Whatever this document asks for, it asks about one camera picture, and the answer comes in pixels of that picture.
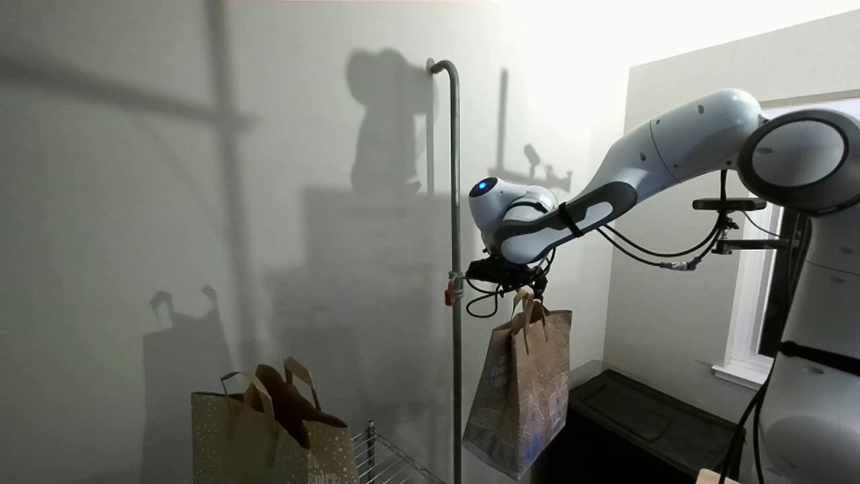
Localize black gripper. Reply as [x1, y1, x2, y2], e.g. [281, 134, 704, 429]
[465, 255, 550, 294]

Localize brown printed paper bag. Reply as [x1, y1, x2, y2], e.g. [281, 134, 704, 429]
[465, 290, 574, 481]

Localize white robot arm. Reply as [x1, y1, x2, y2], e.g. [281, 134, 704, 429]
[465, 89, 860, 290]

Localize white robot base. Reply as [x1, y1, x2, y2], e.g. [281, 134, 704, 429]
[762, 211, 860, 484]

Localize grey metal rack pole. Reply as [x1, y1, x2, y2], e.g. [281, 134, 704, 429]
[429, 59, 464, 484]

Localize brown dotted paper bag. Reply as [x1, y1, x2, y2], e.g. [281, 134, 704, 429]
[192, 358, 357, 484]

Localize black low cabinet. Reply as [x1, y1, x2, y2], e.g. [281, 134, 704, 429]
[535, 371, 739, 484]

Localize wire rack shelf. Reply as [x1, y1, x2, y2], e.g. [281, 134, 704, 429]
[352, 419, 446, 484]

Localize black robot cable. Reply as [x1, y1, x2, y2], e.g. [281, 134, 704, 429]
[594, 171, 734, 276]

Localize black camera on tripod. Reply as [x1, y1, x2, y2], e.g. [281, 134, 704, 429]
[692, 199, 779, 255]

